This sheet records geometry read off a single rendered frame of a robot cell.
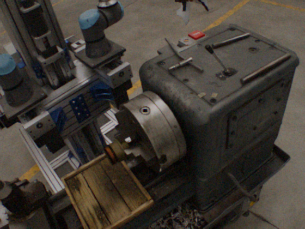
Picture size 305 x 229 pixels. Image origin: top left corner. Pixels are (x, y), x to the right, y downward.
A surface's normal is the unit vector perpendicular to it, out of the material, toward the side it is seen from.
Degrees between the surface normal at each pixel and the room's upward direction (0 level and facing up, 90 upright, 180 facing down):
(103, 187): 0
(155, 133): 45
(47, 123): 90
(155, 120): 29
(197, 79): 0
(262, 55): 0
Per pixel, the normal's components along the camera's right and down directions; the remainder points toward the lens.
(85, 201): -0.15, -0.70
